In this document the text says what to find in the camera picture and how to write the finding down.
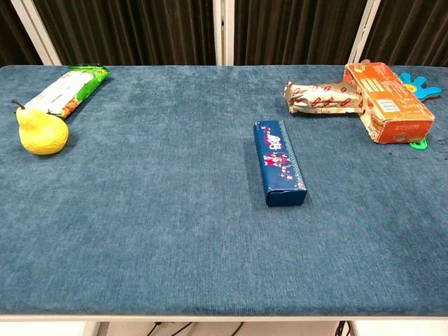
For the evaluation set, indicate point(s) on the dark pleated curtain panel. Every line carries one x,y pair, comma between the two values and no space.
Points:
133,31
14,42
294,31
413,31

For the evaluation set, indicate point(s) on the blue green hand clapper toy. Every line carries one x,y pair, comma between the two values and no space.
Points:
416,85

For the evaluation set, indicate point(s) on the yellow pear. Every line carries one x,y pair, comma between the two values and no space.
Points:
42,134

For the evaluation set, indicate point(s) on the white partition post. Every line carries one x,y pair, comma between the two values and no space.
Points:
35,33
364,33
217,35

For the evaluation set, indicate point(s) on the orange carton box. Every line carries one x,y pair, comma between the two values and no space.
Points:
388,101

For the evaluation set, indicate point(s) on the gold foil snack bag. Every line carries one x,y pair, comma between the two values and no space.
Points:
322,96

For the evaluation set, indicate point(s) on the green white snack packet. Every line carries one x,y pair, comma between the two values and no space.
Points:
70,87

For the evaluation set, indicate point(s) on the grey and blue eyeglasses box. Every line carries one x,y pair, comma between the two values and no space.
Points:
278,161

